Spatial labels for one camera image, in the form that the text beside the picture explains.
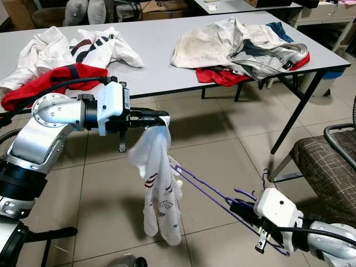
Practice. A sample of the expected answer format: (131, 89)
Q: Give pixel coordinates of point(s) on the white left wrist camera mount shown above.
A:
(111, 105)

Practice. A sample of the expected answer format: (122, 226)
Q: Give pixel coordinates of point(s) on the blue bin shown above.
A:
(334, 73)

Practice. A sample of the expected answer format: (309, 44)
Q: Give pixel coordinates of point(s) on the black tubular chair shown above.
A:
(10, 132)

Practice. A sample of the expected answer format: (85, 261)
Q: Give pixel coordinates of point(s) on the grey folding table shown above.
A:
(156, 53)

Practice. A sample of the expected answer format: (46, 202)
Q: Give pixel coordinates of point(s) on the brown stool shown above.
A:
(48, 18)

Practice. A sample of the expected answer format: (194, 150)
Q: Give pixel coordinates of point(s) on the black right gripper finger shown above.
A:
(235, 205)
(235, 212)

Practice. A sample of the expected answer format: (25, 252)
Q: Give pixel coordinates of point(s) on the white jacket striped print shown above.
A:
(44, 53)

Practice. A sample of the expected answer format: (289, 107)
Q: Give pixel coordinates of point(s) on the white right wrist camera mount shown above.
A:
(275, 210)

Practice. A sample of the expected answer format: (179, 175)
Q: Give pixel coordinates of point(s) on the cardboard box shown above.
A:
(15, 12)
(164, 9)

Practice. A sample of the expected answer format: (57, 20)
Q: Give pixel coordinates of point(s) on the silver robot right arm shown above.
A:
(334, 242)

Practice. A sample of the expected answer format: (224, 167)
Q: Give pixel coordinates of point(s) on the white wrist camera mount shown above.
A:
(275, 210)
(111, 105)

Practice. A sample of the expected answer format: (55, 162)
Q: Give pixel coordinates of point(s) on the grey robot left leg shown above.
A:
(126, 261)

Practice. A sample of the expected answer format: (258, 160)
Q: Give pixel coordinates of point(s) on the red garment black patch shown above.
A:
(55, 75)

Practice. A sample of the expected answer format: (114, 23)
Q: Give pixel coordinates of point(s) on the white card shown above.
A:
(212, 8)

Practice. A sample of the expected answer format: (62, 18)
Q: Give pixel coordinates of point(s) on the grey cushion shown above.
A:
(97, 12)
(77, 12)

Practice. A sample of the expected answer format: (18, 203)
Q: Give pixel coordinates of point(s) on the brown plaid chair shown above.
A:
(322, 161)

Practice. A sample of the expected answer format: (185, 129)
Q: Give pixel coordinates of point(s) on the blue garment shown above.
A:
(279, 30)

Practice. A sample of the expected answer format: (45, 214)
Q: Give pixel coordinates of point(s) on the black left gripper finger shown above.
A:
(157, 115)
(158, 123)

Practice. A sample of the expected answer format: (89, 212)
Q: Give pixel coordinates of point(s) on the grey side table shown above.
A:
(300, 12)

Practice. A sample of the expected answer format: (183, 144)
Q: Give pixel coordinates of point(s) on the purple plastic hanger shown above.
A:
(177, 166)

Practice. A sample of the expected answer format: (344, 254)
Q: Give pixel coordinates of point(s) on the cream garment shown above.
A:
(200, 47)

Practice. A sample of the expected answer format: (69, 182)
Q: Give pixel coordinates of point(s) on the white t-shirt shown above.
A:
(158, 189)

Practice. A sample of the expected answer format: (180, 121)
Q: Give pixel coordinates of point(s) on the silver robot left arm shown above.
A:
(33, 144)

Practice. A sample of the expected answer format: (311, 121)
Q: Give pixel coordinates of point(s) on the black fan grille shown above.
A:
(354, 110)

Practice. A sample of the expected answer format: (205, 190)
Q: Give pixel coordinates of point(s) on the white denim garment black stitching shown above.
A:
(267, 58)

